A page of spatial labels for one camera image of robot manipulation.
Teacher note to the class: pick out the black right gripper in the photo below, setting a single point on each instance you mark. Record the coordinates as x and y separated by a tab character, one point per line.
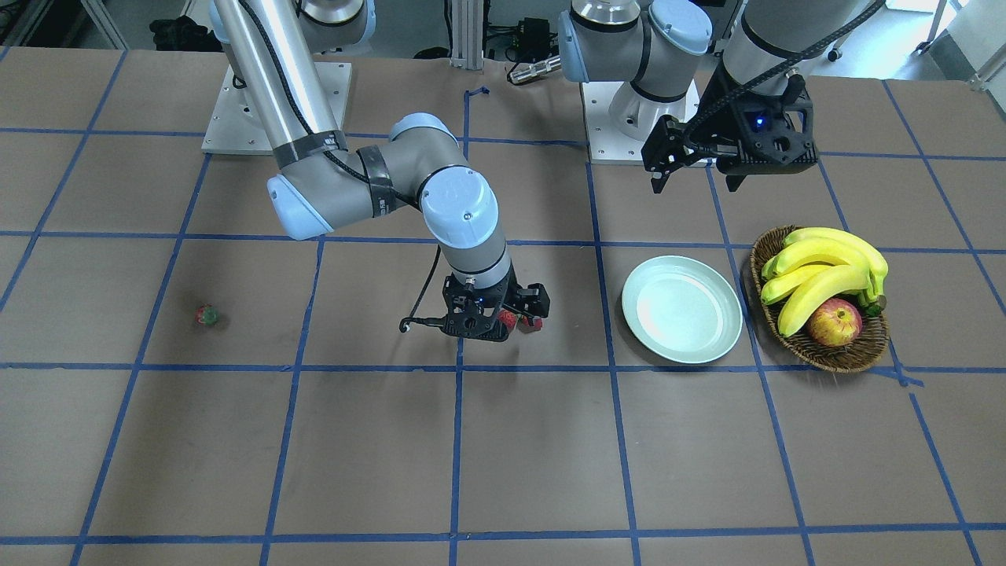
535	300

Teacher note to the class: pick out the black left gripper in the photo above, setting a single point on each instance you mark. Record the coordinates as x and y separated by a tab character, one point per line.
718	112

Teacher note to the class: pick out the red strawberry with green top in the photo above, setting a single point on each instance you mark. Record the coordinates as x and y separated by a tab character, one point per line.
207	315

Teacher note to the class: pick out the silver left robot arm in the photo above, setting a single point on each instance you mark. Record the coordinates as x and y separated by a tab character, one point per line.
657	46

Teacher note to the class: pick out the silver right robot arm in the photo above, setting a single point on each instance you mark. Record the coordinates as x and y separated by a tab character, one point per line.
323	185

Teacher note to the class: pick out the pale green plate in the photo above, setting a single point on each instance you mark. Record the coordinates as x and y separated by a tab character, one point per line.
682	309

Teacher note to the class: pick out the yellow banana bunch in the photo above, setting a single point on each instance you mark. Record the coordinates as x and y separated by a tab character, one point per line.
814	265

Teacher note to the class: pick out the red yellow apple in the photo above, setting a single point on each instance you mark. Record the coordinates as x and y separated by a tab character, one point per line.
835	323

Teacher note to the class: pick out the woven wicker basket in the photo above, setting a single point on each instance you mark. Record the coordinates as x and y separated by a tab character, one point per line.
861	354

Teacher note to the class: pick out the aluminium frame post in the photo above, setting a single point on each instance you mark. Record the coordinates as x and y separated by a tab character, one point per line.
466	22

